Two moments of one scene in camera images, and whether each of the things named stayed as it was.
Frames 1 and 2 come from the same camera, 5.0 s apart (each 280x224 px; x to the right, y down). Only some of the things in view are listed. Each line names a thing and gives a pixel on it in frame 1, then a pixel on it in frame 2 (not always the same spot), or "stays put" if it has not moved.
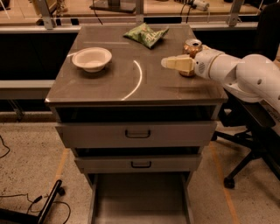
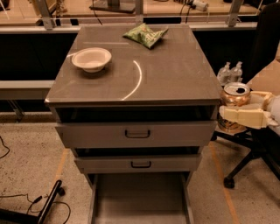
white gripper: (203, 65) → (275, 108)
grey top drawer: (134, 135) stays put
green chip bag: (145, 35) stays put
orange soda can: (190, 46) → (234, 94)
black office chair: (258, 133) stays put
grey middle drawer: (137, 164) stays put
